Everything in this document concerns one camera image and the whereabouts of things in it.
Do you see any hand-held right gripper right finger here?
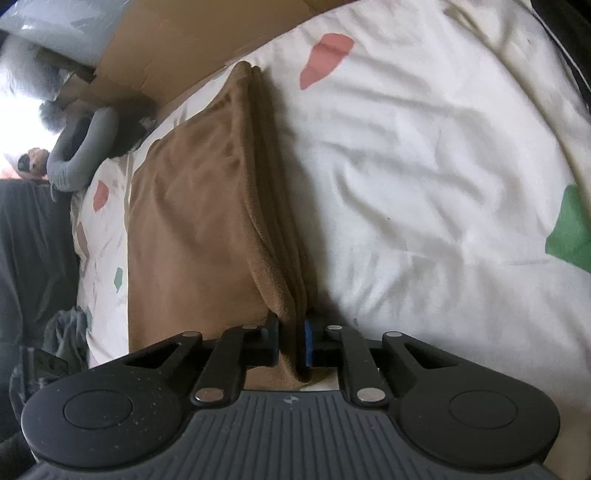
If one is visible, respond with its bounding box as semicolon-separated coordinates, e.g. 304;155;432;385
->
302;316;458;408

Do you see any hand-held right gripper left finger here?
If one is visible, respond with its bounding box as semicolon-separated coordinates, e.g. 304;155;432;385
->
124;310;281;408

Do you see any brown printed t-shirt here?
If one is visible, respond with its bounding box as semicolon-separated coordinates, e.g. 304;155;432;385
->
127;60;319;393

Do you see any blue-grey garment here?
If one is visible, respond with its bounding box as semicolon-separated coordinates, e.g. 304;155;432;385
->
9;307;94;409

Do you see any small plush toy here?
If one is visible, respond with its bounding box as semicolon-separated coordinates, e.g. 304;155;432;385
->
16;148;52;177

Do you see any white printed bedsheet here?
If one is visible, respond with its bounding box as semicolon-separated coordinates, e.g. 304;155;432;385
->
69;0;591;393

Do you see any grey neck pillow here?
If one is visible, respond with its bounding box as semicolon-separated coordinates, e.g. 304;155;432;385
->
46;106;122;192

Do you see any black fabric item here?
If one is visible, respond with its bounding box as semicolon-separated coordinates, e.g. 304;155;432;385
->
111;114;155;154

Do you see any grey fluffy item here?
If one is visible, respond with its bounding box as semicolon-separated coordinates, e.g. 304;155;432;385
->
38;98;70;137

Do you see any flattened cardboard box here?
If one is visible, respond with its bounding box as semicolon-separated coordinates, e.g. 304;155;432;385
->
34;0;365;109

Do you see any black knitted garment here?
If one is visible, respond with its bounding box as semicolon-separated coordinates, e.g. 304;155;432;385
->
531;0;591;109

